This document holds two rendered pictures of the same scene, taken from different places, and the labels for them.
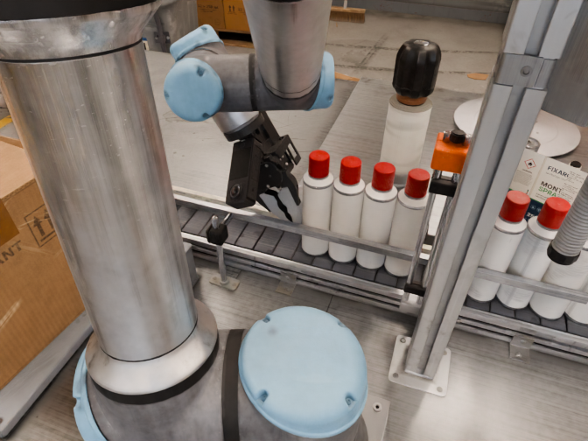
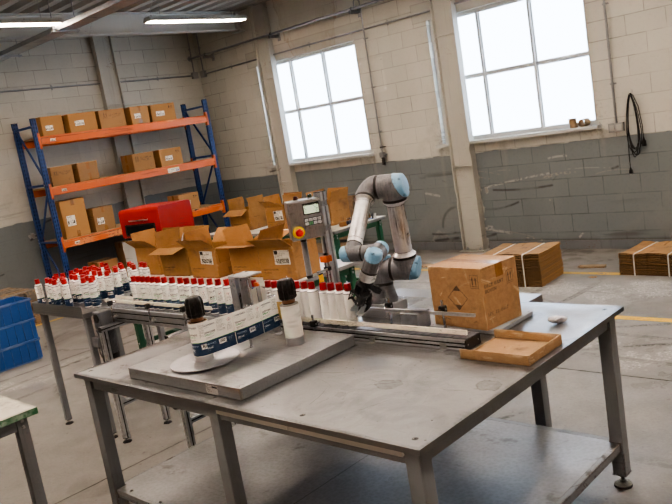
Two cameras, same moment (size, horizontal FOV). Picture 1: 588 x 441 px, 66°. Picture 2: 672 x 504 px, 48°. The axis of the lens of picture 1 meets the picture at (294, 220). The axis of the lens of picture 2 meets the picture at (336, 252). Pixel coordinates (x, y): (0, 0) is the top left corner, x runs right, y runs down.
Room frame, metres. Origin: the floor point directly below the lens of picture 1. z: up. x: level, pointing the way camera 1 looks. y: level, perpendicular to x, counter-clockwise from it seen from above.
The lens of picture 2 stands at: (3.68, 1.34, 1.80)
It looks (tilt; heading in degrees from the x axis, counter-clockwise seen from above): 9 degrees down; 205
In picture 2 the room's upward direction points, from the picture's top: 10 degrees counter-clockwise
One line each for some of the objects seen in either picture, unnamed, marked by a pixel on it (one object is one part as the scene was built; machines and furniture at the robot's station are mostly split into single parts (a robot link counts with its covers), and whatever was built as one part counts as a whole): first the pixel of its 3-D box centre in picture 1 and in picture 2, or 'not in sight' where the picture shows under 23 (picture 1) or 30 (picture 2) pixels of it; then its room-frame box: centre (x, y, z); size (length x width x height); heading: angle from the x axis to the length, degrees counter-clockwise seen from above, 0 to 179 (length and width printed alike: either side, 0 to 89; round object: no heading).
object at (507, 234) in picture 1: (496, 248); (306, 301); (0.49, -0.31, 0.98); 0.05 x 0.05 x 0.20
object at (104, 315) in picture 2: not in sight; (104, 336); (-0.01, -2.08, 0.71); 0.15 x 0.12 x 0.34; 160
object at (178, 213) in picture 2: not in sight; (163, 254); (-3.70, -4.31, 0.61); 0.70 x 0.60 x 1.22; 81
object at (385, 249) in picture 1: (251, 217); (374, 309); (0.60, 0.08, 0.96); 1.07 x 0.01 x 0.01; 70
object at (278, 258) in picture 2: not in sight; (289, 250); (-1.10, -1.21, 0.97); 0.51 x 0.39 x 0.37; 165
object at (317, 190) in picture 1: (317, 205); (350, 304); (0.60, -0.04, 0.98); 0.05 x 0.05 x 0.20
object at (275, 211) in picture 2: not in sight; (281, 210); (-3.69, -2.60, 0.97); 0.42 x 0.39 x 0.37; 157
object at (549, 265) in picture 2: not in sight; (521, 264); (-3.67, -0.06, 0.16); 0.65 x 0.54 x 0.32; 74
